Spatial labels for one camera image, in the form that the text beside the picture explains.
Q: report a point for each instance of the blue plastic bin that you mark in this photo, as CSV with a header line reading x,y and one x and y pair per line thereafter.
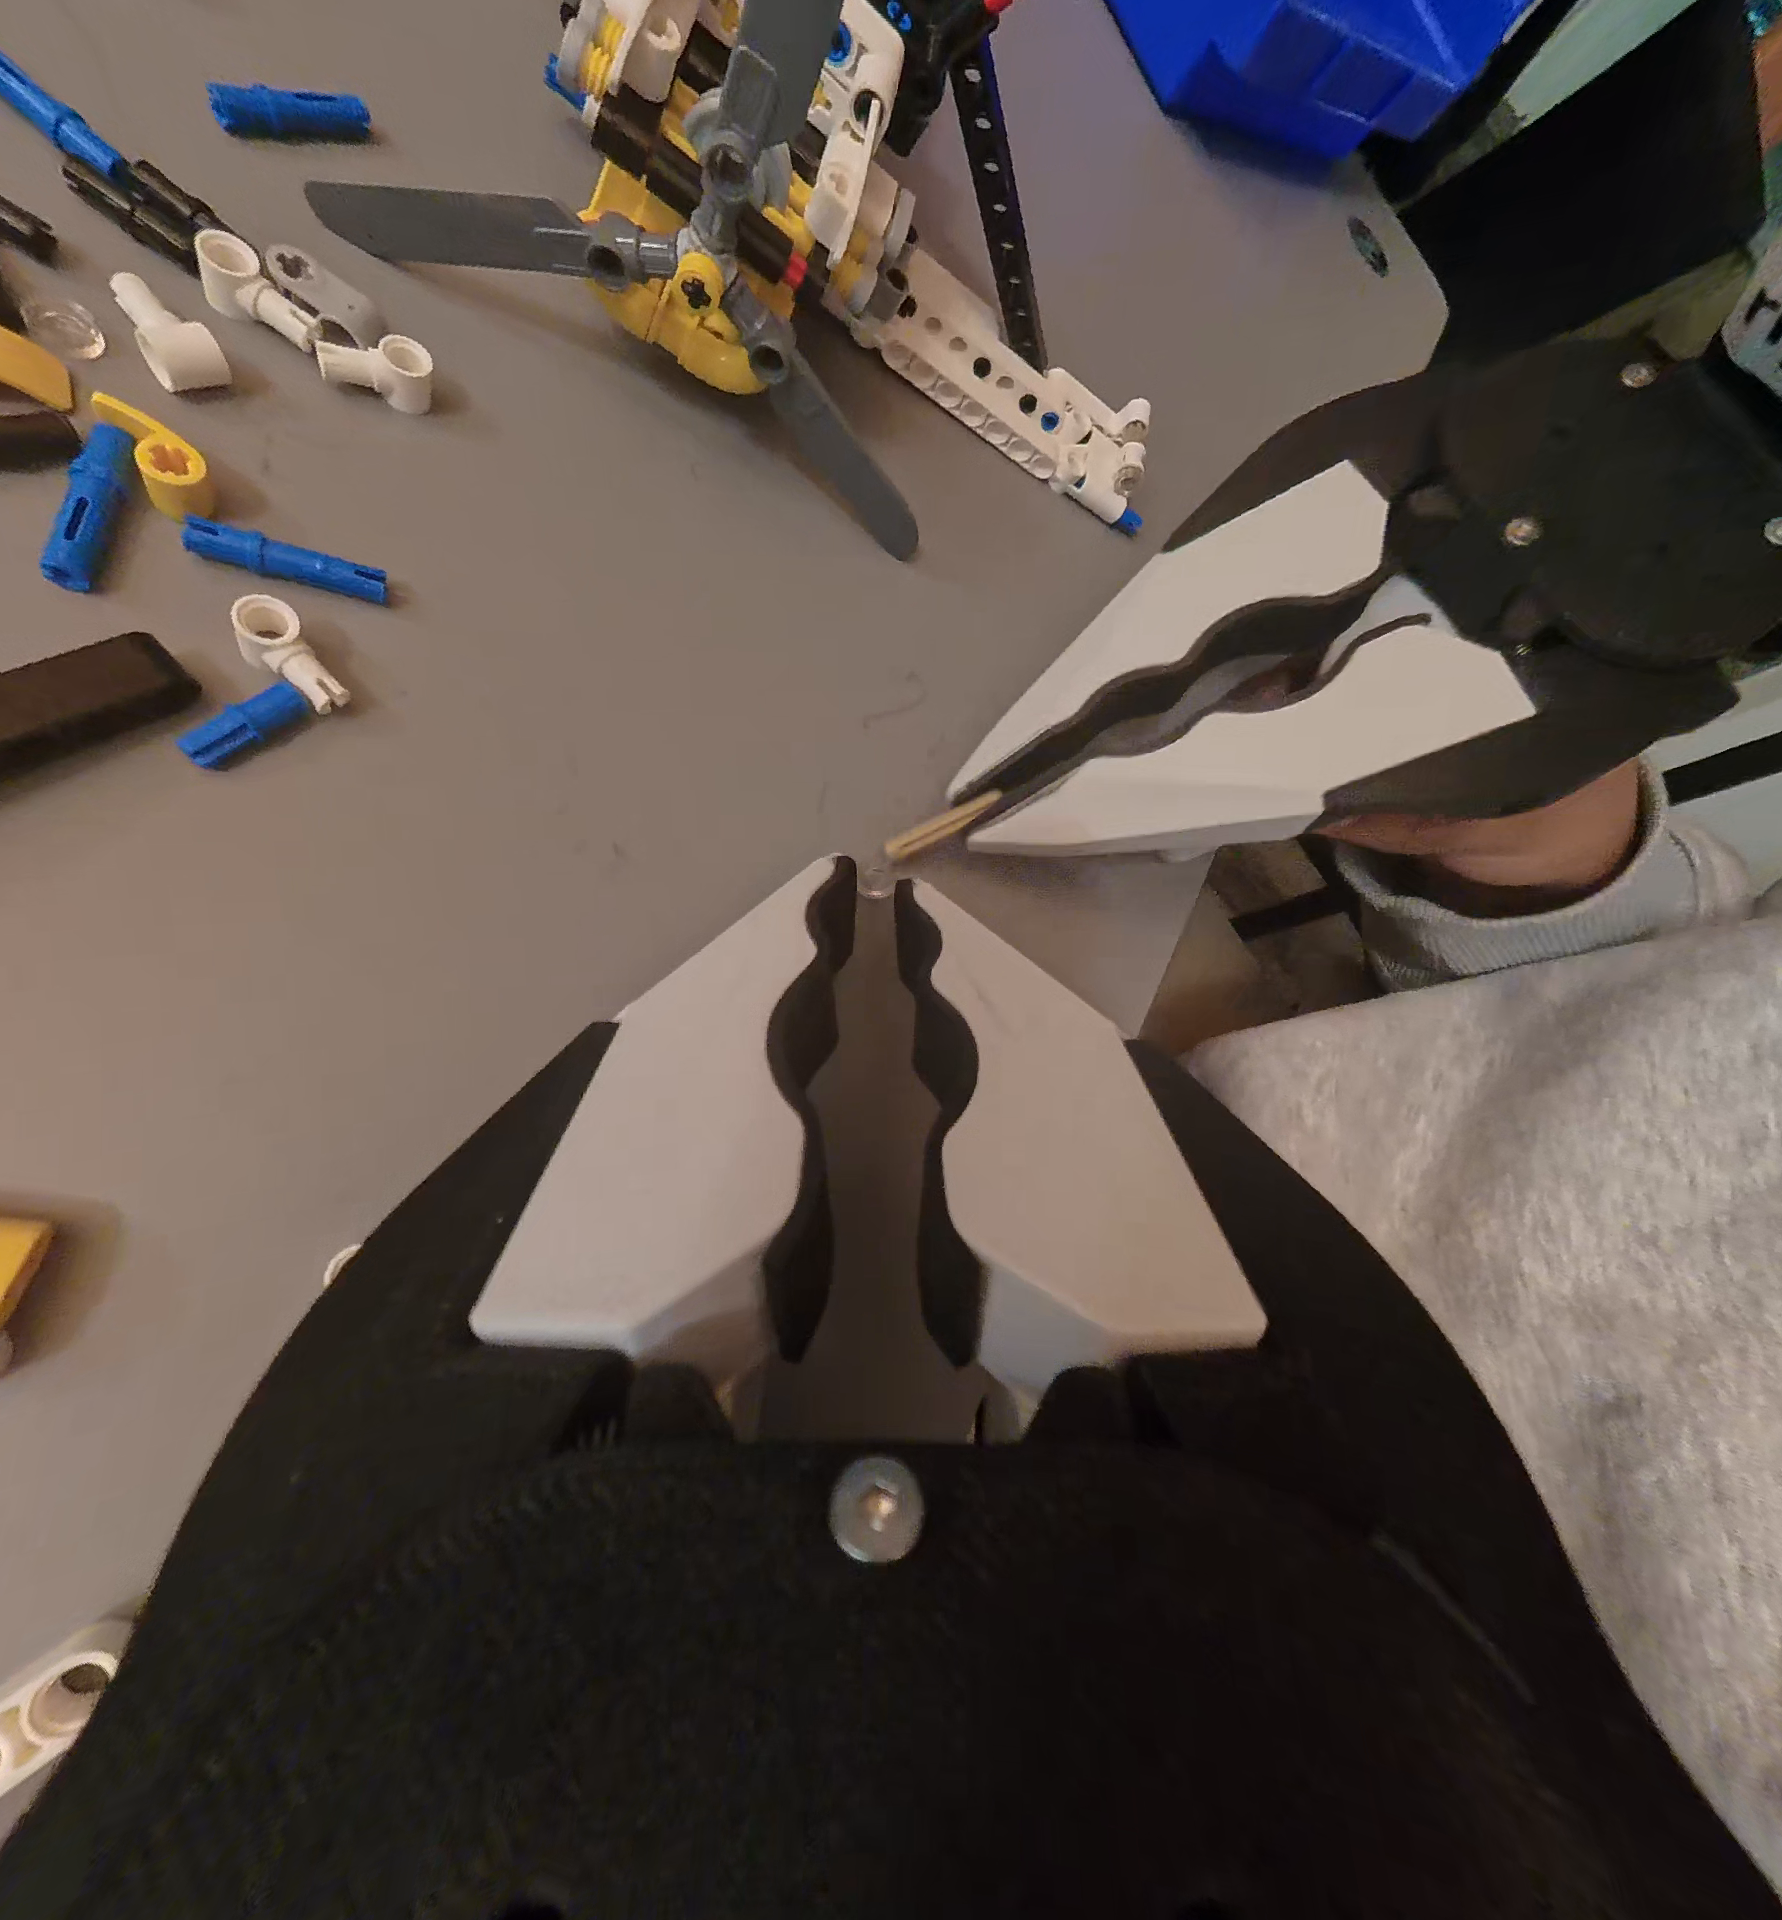
x,y
1281,59

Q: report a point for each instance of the white lego beam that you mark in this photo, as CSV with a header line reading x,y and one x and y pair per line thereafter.
x,y
21,1710

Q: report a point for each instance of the scattered loose lego pieces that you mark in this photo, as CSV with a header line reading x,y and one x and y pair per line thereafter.
x,y
80,503

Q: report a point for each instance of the person's grey sweatshirt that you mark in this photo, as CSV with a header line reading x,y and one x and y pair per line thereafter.
x,y
1582,1349

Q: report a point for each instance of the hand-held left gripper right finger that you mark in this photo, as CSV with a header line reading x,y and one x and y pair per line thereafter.
x,y
1086,1184

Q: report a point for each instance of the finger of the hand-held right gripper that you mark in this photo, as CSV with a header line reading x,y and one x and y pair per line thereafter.
x,y
1281,764
1252,549

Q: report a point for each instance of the tan lego pin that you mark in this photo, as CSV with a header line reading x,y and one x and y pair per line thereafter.
x,y
944,825

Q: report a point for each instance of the black flat lego beam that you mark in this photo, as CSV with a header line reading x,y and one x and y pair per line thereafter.
x,y
53,713

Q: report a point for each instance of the lego aircraft model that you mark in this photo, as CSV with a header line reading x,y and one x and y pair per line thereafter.
x,y
682,300

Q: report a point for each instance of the person's right forearm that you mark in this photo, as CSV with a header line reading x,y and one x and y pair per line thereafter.
x,y
1582,908

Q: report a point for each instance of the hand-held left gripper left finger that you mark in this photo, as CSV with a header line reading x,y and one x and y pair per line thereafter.
x,y
651,1184

